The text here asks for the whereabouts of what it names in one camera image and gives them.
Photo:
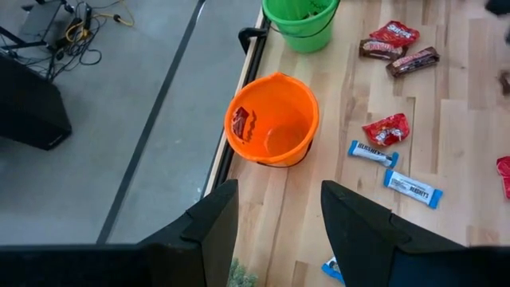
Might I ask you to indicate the brown snickers candy bar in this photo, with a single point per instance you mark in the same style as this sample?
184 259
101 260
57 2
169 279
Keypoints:
380 49
506 81
412 61

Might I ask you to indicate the black aluminium table frame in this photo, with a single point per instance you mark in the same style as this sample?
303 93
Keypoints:
228 171

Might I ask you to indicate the red skittles candy pack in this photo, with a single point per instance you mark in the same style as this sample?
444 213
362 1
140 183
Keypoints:
504 175
394 34
386 129

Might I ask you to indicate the green plastic bucket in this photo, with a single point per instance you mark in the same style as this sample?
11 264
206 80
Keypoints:
307 28

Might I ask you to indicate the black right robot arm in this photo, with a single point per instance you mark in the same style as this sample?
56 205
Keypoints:
498 6

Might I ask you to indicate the orange plastic bucket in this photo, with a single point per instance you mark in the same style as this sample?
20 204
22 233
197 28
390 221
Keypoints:
275 119

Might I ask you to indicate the white blue hershey's bar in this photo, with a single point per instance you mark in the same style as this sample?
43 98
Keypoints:
332 271
413 188
372 153

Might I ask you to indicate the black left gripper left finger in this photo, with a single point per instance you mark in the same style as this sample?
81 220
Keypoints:
99 267

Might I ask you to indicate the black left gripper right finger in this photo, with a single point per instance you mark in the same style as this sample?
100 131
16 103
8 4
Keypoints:
430 271

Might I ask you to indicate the black computer tower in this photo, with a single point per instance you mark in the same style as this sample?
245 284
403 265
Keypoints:
32 107

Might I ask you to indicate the potted artificial green plant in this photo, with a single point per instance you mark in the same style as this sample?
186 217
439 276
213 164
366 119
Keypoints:
241 277

